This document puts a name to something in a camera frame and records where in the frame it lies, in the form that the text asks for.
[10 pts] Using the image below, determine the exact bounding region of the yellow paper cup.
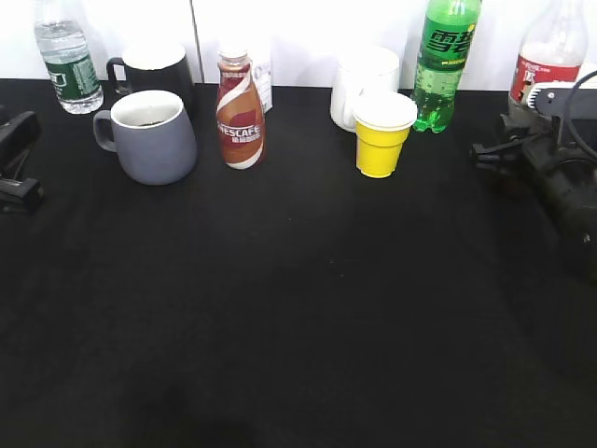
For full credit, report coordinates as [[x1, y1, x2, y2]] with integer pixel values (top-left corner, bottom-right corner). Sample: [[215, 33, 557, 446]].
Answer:
[[354, 91, 418, 178]]

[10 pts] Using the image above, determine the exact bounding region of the green Sprite bottle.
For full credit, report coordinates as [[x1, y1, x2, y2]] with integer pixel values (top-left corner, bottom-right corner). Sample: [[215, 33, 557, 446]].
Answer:
[[411, 0, 481, 133]]

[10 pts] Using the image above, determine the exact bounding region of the grey ceramic mug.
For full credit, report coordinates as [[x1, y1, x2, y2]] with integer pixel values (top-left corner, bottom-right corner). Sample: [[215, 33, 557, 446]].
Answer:
[[92, 90, 198, 186]]

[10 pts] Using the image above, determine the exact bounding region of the cola bottle red label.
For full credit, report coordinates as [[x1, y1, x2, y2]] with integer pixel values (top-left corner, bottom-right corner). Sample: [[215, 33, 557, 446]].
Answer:
[[508, 1, 589, 125]]

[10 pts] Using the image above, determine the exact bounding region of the white ceramic mug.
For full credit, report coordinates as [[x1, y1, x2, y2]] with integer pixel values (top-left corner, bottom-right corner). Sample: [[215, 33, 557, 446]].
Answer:
[[330, 45, 400, 133]]

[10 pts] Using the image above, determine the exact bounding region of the black ceramic mug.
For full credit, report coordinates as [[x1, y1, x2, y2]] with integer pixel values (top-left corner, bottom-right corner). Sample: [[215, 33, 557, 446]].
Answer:
[[105, 40, 197, 114]]

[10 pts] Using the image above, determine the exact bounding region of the green label water bottle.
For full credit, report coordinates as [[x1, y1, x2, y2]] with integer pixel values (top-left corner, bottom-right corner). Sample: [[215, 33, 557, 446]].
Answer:
[[34, 1, 104, 115]]

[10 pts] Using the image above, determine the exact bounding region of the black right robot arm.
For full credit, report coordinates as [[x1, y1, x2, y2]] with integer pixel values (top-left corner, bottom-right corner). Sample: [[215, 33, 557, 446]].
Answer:
[[469, 80, 596, 283]]

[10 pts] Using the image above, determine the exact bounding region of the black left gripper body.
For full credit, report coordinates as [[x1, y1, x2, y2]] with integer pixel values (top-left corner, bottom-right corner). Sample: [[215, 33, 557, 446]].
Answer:
[[1, 105, 45, 215]]

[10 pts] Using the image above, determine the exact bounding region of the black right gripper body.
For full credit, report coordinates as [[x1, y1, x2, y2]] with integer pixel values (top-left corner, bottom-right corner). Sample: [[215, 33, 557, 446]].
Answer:
[[470, 81, 596, 175]]

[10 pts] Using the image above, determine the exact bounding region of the Nescafe coffee bottle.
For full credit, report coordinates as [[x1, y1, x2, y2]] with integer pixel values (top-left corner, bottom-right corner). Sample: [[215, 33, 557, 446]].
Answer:
[[215, 42, 266, 170]]

